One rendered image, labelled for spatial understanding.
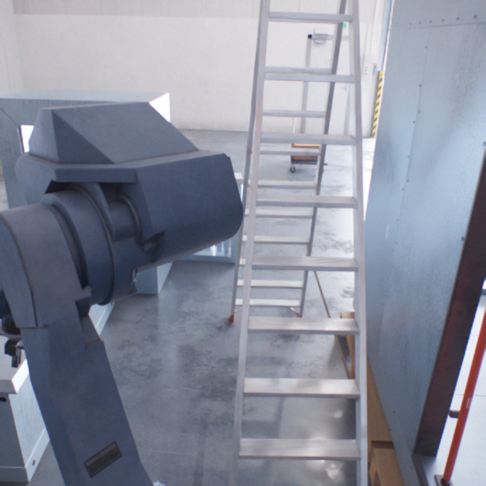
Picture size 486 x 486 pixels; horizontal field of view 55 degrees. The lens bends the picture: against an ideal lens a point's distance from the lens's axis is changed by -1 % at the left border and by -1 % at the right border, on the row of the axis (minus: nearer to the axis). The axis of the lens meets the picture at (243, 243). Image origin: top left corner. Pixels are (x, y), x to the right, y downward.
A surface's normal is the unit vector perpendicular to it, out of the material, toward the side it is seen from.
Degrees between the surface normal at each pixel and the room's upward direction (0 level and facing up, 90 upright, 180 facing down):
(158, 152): 42
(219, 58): 90
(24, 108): 90
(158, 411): 0
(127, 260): 87
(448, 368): 90
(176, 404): 0
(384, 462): 0
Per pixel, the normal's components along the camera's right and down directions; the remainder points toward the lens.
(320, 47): -0.06, 0.40
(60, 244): 0.59, -0.19
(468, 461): 0.03, -0.92
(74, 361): 0.66, 0.08
